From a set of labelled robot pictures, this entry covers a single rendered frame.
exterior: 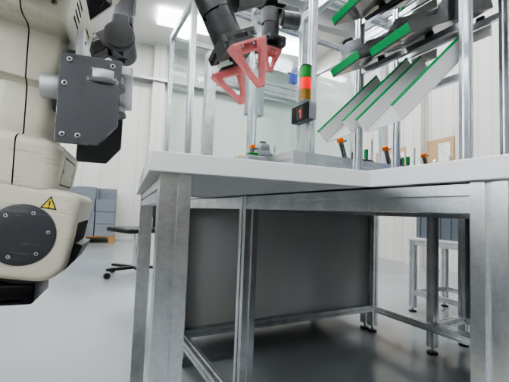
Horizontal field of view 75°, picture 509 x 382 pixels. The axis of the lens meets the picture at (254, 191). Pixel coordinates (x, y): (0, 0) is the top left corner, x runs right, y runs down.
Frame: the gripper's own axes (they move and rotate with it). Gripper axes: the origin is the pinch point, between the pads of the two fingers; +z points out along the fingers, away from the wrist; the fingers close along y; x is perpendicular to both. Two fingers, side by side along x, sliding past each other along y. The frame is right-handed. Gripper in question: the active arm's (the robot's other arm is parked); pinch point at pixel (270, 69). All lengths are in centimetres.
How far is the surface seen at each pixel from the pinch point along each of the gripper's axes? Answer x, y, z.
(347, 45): -10.6, -23.7, -0.2
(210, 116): -21, 110, -15
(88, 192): 31, 705, 11
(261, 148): -17.7, 36.5, 18.0
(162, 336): 42, -42, 63
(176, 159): 41, -44, 38
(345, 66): -11.3, -22.0, 4.9
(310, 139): -33.7, 22.3, 14.8
